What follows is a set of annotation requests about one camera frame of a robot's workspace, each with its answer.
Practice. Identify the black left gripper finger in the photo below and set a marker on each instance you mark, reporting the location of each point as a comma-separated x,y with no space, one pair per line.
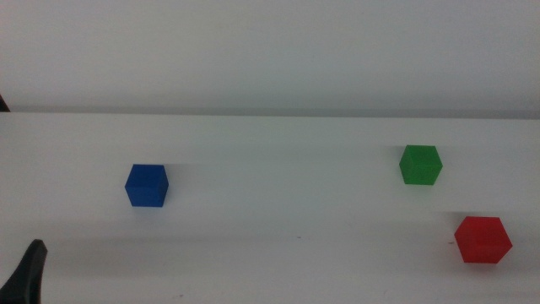
25,278

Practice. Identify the blue cube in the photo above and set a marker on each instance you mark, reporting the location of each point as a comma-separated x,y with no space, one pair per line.
146,186

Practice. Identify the green cube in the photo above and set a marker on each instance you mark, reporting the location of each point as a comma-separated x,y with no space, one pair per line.
420,165

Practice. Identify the red cube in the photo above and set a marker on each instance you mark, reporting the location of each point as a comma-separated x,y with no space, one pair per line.
481,240

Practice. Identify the dark object at table edge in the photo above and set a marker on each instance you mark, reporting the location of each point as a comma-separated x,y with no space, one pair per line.
2,106

